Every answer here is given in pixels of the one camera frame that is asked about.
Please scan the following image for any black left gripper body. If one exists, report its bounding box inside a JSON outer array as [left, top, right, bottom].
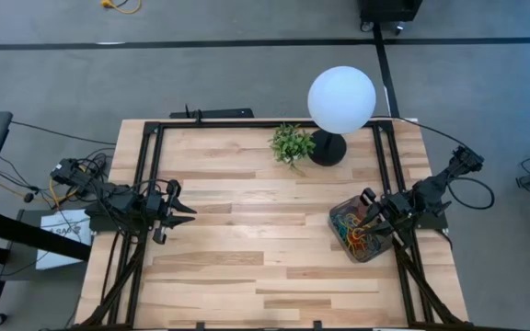
[[144, 190, 177, 245]]

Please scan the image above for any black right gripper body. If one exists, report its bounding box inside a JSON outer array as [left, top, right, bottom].
[[374, 190, 417, 232]]

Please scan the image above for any teal rubber band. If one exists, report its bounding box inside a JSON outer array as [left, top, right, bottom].
[[363, 234, 388, 254]]

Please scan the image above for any red rubber band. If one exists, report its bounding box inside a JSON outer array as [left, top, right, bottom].
[[343, 229, 365, 247]]

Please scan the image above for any clear plastic bin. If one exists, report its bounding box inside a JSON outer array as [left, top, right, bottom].
[[328, 194, 395, 264]]

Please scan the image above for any white printed cardboard box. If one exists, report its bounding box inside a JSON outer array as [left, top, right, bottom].
[[34, 209, 94, 271]]

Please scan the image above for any black box with antenna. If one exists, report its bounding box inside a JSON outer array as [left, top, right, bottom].
[[168, 104, 256, 120]]

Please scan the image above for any small potted green plant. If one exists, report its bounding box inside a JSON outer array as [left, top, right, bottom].
[[268, 122, 317, 169]]

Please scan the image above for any white globe table lamp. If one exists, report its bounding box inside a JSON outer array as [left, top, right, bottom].
[[306, 65, 378, 167]]

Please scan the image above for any black wheeled cart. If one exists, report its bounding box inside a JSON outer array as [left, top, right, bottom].
[[358, 0, 424, 36]]

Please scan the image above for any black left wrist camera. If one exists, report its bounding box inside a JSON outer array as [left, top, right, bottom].
[[165, 179, 183, 200]]

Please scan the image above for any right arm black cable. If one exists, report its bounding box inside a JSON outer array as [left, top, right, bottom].
[[397, 116, 496, 211]]

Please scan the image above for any thin black floor cable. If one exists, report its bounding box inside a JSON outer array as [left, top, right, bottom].
[[9, 120, 117, 147]]

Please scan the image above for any yellow floor cable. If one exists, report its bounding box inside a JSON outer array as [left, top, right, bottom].
[[100, 0, 143, 16]]

